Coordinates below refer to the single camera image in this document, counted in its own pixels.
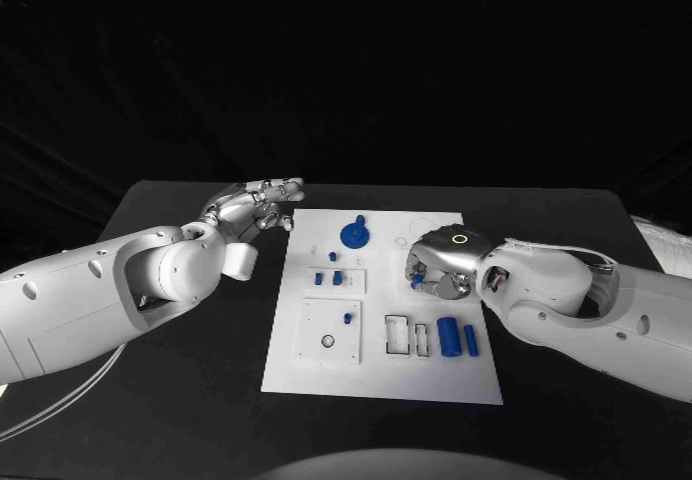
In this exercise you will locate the white ribbed cover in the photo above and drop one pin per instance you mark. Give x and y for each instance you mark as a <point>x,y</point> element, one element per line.
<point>667,247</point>

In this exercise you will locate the white task board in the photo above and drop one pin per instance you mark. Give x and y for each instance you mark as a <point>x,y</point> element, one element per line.
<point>378,375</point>

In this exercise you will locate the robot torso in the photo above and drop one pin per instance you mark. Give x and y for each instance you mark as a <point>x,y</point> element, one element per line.
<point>411,467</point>

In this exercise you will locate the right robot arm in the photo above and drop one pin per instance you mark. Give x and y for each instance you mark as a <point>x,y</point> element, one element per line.
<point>594,311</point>

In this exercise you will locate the thick blue cylinder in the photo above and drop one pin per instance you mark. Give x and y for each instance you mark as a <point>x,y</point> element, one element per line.
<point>448,337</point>

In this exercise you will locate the blue gear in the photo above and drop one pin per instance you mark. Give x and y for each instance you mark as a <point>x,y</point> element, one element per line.
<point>354,236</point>

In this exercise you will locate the thin blue cylinder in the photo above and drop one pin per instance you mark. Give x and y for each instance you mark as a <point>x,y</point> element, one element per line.
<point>470,341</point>

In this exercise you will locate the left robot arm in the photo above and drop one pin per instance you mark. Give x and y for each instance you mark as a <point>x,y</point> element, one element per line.
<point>81,300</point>

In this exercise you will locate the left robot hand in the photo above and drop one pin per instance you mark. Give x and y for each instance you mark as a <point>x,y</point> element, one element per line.
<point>242,210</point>

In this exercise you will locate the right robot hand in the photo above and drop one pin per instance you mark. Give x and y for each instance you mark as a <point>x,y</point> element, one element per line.
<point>448,251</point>

